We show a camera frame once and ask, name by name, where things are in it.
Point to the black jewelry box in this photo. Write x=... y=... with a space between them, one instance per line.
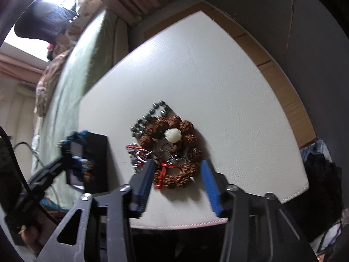
x=95 y=163

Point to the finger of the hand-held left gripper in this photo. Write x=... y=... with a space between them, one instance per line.
x=75 y=139
x=54 y=166

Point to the beige crumpled quilt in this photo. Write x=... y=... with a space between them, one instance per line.
x=49 y=82

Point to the white leather ottoman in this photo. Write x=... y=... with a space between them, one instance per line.
x=218 y=87

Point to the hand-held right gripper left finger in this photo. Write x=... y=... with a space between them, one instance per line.
x=146 y=181

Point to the floral bedding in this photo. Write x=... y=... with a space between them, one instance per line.
x=87 y=11

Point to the dark wardrobe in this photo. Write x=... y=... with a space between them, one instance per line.
x=272 y=5

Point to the bed with green sheet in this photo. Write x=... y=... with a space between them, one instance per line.
x=73 y=73

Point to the pale blue pillow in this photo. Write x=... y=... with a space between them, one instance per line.
x=36 y=150

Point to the person's left hand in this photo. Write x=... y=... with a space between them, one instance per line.
x=27 y=234

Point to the black cloth pile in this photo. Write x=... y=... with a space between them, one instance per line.
x=324 y=191

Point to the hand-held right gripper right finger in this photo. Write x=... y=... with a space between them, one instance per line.
x=211 y=185

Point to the small green item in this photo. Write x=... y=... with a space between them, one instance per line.
x=139 y=19

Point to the bright window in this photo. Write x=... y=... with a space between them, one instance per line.
x=16 y=41

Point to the red cloth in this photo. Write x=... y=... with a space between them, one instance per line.
x=51 y=47

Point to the blue denim cloth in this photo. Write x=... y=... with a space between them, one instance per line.
x=317 y=146

